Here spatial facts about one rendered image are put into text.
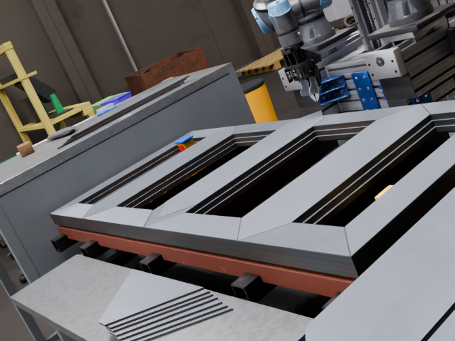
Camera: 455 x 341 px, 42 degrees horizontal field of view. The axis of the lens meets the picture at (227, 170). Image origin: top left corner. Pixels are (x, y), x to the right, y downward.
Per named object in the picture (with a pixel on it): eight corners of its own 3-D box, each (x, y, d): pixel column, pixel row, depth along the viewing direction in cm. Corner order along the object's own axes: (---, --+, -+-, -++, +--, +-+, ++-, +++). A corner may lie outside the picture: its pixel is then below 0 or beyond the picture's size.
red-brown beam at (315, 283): (370, 306, 109) (359, 279, 107) (61, 237, 236) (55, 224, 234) (398, 279, 114) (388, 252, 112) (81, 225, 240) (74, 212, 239)
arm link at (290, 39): (286, 32, 205) (304, 26, 199) (290, 44, 206) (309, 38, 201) (273, 38, 200) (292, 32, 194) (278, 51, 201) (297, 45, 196)
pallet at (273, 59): (296, 47, 1050) (294, 40, 1046) (332, 39, 967) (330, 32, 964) (236, 79, 990) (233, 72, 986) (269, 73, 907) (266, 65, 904)
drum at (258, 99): (240, 162, 519) (212, 98, 502) (272, 143, 535) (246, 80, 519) (265, 164, 485) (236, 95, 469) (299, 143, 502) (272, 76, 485)
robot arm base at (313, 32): (319, 36, 255) (311, 13, 252) (343, 30, 242) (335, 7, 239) (294, 49, 249) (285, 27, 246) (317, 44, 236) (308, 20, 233)
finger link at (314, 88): (310, 106, 205) (300, 81, 202) (319, 99, 208) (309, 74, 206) (317, 104, 202) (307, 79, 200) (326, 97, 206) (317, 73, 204)
